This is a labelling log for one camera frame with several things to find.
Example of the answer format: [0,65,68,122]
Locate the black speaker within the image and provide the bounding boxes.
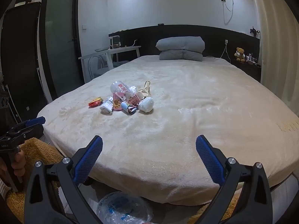
[0,79,12,113]

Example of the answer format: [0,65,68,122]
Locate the red snack packet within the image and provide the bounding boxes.
[88,97,104,107]

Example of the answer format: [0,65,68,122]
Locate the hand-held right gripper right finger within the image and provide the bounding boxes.
[196,135,274,224]

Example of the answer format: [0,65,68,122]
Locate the white desk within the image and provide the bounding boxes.
[78,46,142,82]

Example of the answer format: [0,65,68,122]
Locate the white cable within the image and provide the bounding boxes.
[223,0,240,25]

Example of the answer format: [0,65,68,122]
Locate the cream curtain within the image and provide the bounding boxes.
[248,0,299,118]

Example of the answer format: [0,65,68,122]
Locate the blue pink packet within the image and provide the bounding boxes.
[121,101,139,116]

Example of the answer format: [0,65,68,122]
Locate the small bottles on nightstand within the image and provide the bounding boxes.
[245,54,261,67]

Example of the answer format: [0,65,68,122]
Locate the black headboard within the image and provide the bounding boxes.
[109,24,261,83]

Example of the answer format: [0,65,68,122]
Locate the pink cookie packet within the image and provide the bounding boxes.
[113,93,124,111]

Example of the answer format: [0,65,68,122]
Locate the grey folded quilt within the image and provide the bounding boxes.
[155,36,205,62]

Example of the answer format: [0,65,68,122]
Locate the white wrapper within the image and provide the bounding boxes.
[100,96,115,115]

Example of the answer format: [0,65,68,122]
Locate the frosted glass door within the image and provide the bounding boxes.
[38,0,85,103]

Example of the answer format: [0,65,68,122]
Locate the white ball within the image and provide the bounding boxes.
[138,97,155,113]

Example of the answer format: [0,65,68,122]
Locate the black panel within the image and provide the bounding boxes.
[0,2,48,122]

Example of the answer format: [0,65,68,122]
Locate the white metal chair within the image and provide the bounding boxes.
[88,55,113,80]

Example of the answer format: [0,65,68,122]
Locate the clear plastic bin bag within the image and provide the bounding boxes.
[96,191,153,224]

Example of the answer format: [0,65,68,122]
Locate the clear plastic bag red print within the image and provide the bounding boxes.
[110,81,131,97]

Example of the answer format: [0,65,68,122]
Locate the brown teddy bear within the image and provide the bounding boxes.
[234,47,246,63]

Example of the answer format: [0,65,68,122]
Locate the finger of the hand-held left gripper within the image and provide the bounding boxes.
[14,123,45,141]
[8,116,46,133]

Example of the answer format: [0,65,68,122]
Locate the wall socket with charger cable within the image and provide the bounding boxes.
[219,40,230,59]

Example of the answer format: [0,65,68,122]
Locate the pink paper cup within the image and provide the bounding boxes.
[127,92,145,106]

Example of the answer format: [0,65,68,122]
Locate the white kettle appliance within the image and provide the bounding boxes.
[109,35,121,49]

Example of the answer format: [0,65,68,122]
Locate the beige tote bag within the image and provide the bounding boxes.
[136,81,152,98]

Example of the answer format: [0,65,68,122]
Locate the person's left hand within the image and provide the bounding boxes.
[0,148,27,178]

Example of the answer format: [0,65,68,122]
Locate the cream fleece blanket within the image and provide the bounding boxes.
[37,55,299,206]

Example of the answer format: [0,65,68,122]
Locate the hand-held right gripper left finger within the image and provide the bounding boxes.
[24,135,104,224]

